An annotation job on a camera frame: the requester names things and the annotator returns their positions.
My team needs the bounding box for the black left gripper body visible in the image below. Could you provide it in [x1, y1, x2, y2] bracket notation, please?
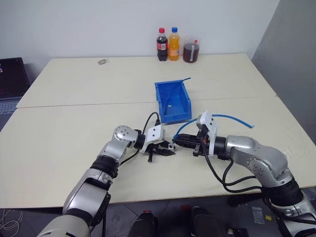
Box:
[145, 141, 171, 164]

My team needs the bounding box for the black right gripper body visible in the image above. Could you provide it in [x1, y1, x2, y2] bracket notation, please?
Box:
[193, 123, 211, 157]

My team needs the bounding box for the long blue cable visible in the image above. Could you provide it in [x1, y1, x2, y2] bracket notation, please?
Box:
[172, 113, 255, 144]

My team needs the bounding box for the blue plastic bin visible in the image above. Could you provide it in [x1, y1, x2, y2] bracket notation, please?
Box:
[154, 79, 192, 125]

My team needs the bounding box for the clear jar dark liquid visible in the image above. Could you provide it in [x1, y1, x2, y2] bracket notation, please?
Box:
[183, 37, 201, 64]

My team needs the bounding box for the grey plastic packet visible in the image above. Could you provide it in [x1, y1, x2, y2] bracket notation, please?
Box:
[251, 206, 265, 225]

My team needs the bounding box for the orange soda bottle blue cap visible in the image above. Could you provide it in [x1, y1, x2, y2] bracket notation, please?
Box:
[168, 27, 180, 62]

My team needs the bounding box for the cola bottle red cap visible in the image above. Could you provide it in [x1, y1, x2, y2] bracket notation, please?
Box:
[156, 27, 169, 62]

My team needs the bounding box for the black laptop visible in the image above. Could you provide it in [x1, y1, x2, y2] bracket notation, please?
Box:
[0, 57, 31, 125]

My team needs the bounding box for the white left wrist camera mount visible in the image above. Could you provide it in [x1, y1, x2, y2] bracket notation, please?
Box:
[139, 125, 165, 153]

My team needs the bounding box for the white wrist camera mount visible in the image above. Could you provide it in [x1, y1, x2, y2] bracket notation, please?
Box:
[196, 111, 219, 155]
[139, 125, 165, 153]

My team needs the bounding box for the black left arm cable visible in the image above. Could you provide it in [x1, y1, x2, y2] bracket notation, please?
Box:
[118, 112, 161, 165]

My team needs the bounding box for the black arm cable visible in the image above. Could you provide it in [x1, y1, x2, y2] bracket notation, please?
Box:
[118, 112, 161, 165]
[201, 139, 264, 194]

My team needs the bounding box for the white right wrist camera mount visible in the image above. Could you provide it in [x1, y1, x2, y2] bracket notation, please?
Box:
[196, 111, 219, 155]

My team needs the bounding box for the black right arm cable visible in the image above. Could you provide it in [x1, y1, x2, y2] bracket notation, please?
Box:
[201, 139, 264, 194]

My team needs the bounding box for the short blue cable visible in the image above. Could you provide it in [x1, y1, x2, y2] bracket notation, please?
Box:
[165, 76, 192, 108]

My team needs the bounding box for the white cord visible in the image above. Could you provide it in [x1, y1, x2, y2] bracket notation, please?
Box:
[0, 208, 24, 232]

